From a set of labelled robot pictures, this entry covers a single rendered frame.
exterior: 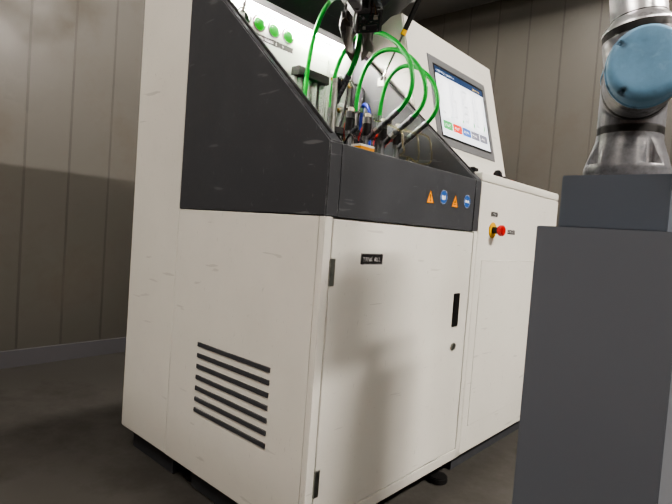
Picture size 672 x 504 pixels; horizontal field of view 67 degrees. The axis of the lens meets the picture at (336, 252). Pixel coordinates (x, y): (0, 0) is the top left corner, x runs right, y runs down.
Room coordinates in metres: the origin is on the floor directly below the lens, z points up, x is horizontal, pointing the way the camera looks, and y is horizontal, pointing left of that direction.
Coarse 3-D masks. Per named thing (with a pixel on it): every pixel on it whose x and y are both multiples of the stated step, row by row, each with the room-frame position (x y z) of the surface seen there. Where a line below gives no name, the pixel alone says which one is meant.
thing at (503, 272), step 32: (416, 32) 1.88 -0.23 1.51; (384, 64) 1.87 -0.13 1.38; (448, 64) 2.03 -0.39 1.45; (480, 64) 2.28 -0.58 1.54; (416, 96) 1.80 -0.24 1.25; (480, 160) 2.10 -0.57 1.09; (512, 192) 1.76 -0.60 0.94; (480, 224) 1.60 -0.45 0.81; (512, 224) 1.78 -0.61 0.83; (544, 224) 2.01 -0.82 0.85; (480, 256) 1.61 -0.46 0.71; (512, 256) 1.80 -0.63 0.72; (480, 288) 1.62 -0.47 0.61; (512, 288) 1.81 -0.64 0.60; (480, 320) 1.64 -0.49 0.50; (512, 320) 1.83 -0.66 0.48; (480, 352) 1.65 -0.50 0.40; (512, 352) 1.85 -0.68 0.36; (480, 384) 1.67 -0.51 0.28; (512, 384) 1.87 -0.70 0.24; (480, 416) 1.68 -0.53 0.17; (512, 416) 1.89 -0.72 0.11; (480, 448) 1.80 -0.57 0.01
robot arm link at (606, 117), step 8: (600, 80) 1.02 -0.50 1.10; (600, 96) 0.99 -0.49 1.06; (600, 104) 1.00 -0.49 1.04; (600, 112) 1.00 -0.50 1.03; (608, 112) 0.97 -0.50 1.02; (656, 112) 0.92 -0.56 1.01; (664, 112) 0.95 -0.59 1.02; (600, 120) 1.00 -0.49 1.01; (608, 120) 0.97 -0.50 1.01; (616, 120) 0.96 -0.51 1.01; (624, 120) 0.95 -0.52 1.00; (632, 120) 0.94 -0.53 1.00; (640, 120) 0.94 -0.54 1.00; (648, 120) 0.94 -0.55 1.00; (656, 120) 0.94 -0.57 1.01; (664, 120) 0.95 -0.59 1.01
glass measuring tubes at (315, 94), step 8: (296, 72) 1.67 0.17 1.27; (304, 72) 1.68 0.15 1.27; (312, 72) 1.71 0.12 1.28; (296, 80) 1.70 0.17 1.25; (312, 80) 1.73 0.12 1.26; (320, 80) 1.74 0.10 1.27; (328, 80) 1.77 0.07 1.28; (312, 88) 1.74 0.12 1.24; (320, 88) 1.76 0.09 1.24; (312, 96) 1.73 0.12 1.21; (320, 96) 1.76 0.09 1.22; (320, 104) 1.76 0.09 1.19; (320, 112) 1.76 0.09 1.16
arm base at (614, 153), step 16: (608, 128) 0.97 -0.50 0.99; (624, 128) 0.95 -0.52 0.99; (640, 128) 0.94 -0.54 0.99; (656, 128) 0.94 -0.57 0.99; (608, 144) 0.96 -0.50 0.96; (624, 144) 0.94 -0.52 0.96; (640, 144) 0.93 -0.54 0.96; (656, 144) 0.93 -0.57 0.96; (592, 160) 1.00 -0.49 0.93; (608, 160) 0.95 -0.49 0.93; (624, 160) 0.93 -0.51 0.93; (640, 160) 0.92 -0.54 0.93; (656, 160) 0.93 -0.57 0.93
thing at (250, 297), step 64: (192, 256) 1.40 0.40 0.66; (256, 256) 1.21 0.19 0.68; (320, 256) 1.07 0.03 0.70; (192, 320) 1.38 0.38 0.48; (256, 320) 1.20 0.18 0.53; (320, 320) 1.07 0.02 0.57; (192, 384) 1.37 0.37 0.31; (256, 384) 1.19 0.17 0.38; (192, 448) 1.36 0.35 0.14; (256, 448) 1.18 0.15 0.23
